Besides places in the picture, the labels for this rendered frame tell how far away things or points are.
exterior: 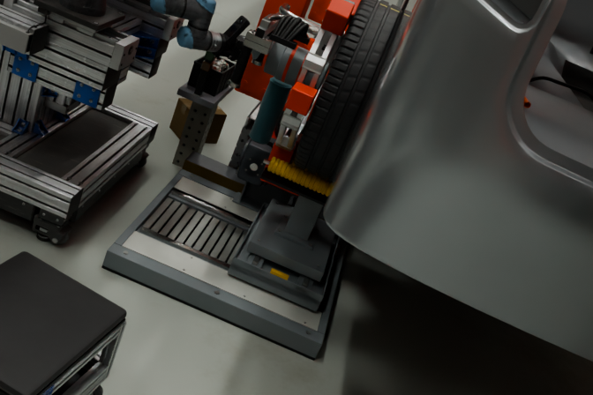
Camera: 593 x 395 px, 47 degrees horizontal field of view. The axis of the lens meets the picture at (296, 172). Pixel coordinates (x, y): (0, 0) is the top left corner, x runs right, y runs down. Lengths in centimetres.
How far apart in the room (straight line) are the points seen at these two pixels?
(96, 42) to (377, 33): 91
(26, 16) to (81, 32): 19
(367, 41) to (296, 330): 103
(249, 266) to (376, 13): 101
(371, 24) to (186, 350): 122
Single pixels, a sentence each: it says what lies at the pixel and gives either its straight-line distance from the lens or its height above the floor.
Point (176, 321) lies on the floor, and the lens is 245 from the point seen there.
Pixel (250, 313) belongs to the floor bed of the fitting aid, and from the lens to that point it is 248.
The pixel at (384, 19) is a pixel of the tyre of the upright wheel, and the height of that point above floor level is 115.
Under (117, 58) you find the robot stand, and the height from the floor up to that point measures 72.
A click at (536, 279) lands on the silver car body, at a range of 156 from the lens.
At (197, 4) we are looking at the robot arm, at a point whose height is 94.
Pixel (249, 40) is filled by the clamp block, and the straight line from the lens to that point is 232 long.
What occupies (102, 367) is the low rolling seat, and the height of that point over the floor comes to 16.
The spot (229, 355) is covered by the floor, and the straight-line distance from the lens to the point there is 240.
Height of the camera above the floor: 154
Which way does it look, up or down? 24 degrees down
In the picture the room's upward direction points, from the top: 23 degrees clockwise
